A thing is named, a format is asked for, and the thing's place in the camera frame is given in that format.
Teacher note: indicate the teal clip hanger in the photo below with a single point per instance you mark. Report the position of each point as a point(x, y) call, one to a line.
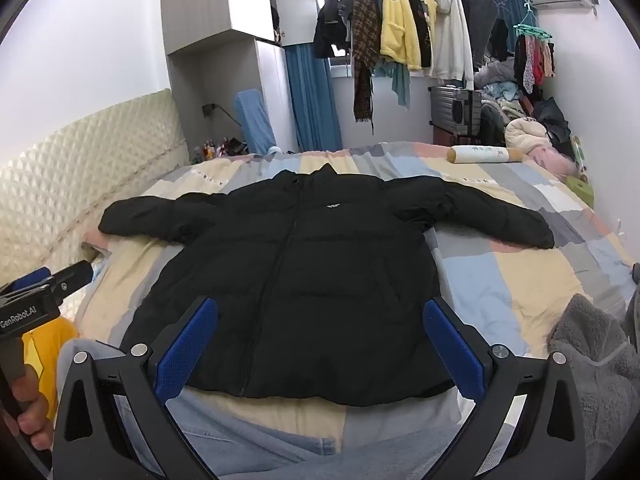
point(532, 30)

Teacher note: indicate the hanging black coat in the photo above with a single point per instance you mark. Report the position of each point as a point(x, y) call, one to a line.
point(421, 35)

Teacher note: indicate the white hoodie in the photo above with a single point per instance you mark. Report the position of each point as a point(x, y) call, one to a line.
point(452, 40)

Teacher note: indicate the blue padded board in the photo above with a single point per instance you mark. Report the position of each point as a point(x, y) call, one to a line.
point(255, 120)

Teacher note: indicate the cream quilted headboard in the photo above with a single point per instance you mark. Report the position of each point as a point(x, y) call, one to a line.
point(75, 175)

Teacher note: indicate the grey fleece garment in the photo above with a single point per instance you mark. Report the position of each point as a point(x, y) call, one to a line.
point(595, 360)

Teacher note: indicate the black puffer jacket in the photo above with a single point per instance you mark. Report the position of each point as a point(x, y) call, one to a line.
point(325, 285)

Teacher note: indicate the small hanging garments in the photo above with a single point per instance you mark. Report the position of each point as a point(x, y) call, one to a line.
point(532, 62)

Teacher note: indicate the grey wardrobe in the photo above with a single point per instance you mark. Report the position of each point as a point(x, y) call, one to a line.
point(215, 15)

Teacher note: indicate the pile of clothes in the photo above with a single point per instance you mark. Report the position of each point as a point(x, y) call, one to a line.
point(500, 85)

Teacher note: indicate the dark grey hanging blanket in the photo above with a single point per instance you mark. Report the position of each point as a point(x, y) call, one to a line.
point(477, 15)

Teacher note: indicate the pink plush pillow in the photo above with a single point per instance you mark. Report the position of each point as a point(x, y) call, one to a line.
point(560, 162)

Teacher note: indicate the wall socket with plug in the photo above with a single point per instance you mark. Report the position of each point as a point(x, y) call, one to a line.
point(208, 109)

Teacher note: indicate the hanging black jacket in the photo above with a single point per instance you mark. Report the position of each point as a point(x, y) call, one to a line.
point(330, 30)

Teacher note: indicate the yellow fleece jacket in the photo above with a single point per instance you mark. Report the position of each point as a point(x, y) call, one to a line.
point(397, 25)

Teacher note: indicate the person's left hand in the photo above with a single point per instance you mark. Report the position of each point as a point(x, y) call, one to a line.
point(32, 410)

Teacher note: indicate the grey suitcase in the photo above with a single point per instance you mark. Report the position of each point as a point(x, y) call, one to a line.
point(455, 110)

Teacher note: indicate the blue curtain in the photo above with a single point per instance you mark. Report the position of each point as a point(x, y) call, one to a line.
point(312, 100)

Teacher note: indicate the teal hanging cloth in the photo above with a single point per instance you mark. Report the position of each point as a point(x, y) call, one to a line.
point(400, 85)

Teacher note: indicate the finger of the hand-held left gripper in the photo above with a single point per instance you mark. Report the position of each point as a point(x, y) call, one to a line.
point(75, 276)
point(31, 278)

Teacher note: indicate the pastel patchwork bed sheet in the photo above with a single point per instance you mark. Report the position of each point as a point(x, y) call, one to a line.
point(500, 285)

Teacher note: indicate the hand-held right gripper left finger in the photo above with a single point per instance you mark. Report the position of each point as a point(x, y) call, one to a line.
point(184, 355)

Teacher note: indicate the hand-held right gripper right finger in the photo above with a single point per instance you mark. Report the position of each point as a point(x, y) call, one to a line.
point(456, 355)

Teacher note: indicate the cream puffy coat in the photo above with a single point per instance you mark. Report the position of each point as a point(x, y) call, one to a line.
point(525, 135)

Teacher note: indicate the light blue jeans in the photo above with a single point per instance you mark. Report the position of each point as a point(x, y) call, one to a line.
point(250, 442)

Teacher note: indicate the bedside bottles clutter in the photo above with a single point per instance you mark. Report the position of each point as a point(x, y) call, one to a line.
point(220, 149)

